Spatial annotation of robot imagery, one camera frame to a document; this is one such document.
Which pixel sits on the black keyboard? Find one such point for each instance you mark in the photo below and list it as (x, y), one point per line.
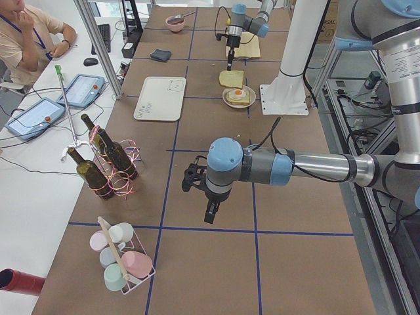
(105, 32)

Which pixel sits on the black box device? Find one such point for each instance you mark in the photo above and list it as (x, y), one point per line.
(129, 48)

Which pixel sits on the dark green wine bottle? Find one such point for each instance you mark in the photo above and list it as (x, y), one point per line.
(92, 175)

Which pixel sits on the light pink cup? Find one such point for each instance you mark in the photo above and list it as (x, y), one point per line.
(98, 241)

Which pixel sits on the near blue teach pendant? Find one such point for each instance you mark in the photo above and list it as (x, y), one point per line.
(36, 119)

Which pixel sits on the cream bear serving tray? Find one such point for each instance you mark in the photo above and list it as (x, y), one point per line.
(160, 99)

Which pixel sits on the aluminium frame post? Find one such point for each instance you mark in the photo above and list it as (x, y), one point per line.
(87, 16)

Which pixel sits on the mint green cup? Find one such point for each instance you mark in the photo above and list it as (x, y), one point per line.
(113, 278)

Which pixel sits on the seated person beige shirt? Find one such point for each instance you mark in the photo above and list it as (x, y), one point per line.
(30, 39)

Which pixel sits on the pink bowl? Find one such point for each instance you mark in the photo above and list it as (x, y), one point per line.
(175, 27)

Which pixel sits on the green tipped metal stick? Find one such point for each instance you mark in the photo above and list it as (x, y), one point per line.
(76, 142)

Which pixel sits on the wooden cutting board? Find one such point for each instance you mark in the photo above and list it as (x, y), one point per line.
(249, 47)

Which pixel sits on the grey cup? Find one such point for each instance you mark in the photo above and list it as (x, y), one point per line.
(106, 257)

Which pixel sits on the metal scoop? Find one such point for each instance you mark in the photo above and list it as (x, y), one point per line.
(180, 17)

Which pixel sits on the black computer mouse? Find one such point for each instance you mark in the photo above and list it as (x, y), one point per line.
(90, 62)

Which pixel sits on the copper wire bottle rack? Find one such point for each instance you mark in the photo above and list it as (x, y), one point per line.
(119, 181)

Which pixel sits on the blue teach pendant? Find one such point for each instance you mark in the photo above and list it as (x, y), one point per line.
(83, 90)
(36, 119)

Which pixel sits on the bread slice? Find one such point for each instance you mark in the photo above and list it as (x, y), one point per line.
(232, 78)
(240, 102)

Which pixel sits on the white cup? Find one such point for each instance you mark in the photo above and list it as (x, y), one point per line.
(121, 232)

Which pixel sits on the red cylinder tube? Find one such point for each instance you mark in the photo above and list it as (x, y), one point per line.
(21, 282)

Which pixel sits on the far blue teach pendant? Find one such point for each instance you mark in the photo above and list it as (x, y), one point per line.
(83, 90)

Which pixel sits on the white round plate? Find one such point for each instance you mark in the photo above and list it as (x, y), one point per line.
(252, 96)

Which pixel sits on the grey folded cloth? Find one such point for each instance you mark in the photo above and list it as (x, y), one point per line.
(161, 55)

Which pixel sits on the fried egg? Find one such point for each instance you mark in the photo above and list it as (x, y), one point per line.
(237, 94)

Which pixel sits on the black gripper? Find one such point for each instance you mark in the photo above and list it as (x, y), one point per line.
(233, 41)
(216, 197)

